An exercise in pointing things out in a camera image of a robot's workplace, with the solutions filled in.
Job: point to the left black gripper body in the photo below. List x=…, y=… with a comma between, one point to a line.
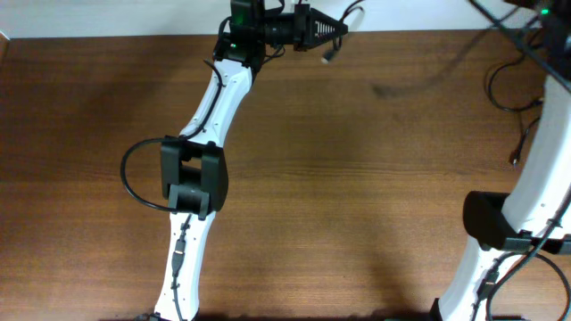
x=301, y=31

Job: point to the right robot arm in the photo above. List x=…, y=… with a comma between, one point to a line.
x=507, y=230

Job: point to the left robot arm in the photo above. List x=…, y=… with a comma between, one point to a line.
x=194, y=174

